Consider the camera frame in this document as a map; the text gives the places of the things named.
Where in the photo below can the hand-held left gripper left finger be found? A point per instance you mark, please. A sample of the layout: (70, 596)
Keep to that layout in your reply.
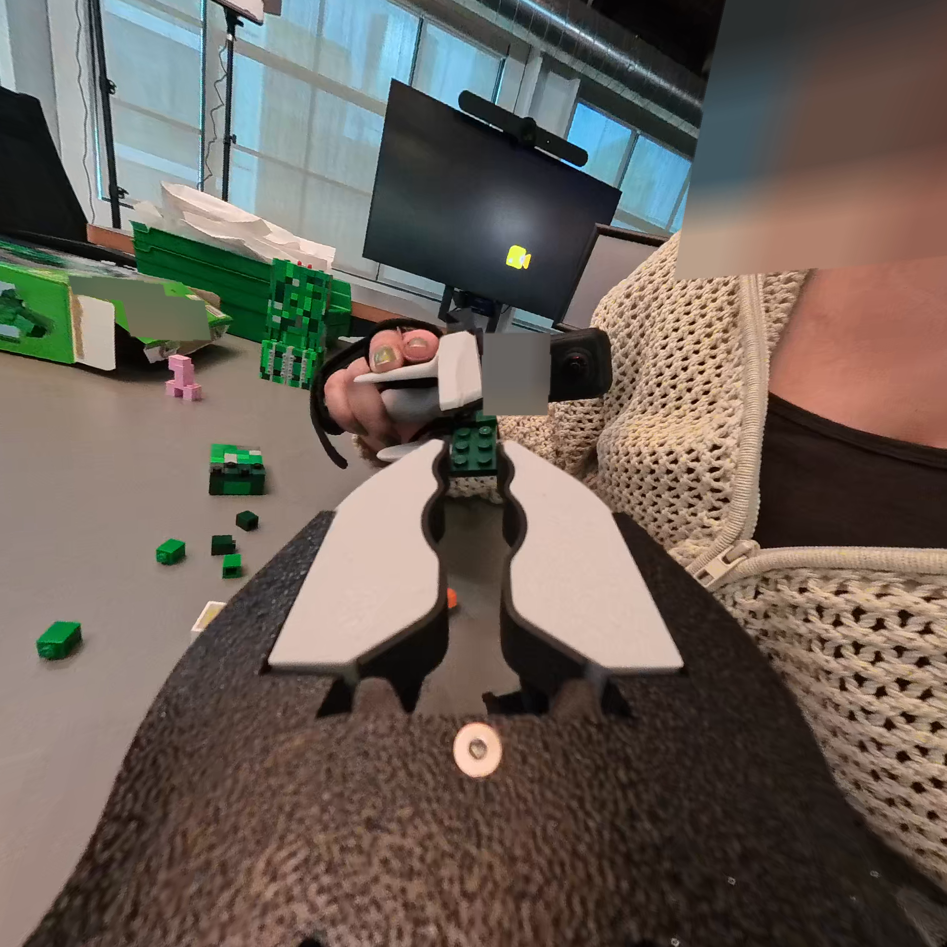
(370, 570)

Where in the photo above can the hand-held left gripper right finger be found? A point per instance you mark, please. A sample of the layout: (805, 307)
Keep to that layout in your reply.
(585, 577)

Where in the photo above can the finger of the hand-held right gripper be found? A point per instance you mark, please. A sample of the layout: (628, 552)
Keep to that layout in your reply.
(456, 370)

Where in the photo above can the dark green lego brick stack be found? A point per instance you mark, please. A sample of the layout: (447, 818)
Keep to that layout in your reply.
(474, 444)

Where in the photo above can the small bright green lego cube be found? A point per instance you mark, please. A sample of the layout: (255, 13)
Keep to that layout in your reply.
(170, 552)
(231, 565)
(59, 639)

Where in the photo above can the green pixel lego cube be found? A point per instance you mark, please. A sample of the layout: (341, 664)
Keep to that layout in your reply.
(237, 471)

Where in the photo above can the green lego base, tan brick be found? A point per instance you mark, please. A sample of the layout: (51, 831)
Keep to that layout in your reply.
(209, 616)

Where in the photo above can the green lego creeper figure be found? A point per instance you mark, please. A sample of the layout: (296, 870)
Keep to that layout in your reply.
(293, 318)

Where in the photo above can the pink lego pig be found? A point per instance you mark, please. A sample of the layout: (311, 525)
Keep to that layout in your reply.
(184, 378)

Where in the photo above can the green lego box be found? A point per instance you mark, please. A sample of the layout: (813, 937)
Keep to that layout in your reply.
(45, 311)

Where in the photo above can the cream knit sweater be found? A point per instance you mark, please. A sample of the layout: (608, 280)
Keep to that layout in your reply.
(666, 385)

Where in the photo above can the dark monitor screen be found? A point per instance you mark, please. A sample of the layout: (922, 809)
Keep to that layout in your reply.
(474, 207)

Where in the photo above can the black webcam bar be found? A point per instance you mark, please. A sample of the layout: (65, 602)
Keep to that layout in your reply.
(526, 126)

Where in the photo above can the green bin with white bags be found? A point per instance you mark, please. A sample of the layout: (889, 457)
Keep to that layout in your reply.
(207, 252)

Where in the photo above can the black inner top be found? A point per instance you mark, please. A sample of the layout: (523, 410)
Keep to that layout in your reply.
(851, 474)

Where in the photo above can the studio light panel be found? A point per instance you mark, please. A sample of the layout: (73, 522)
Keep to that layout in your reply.
(237, 89)

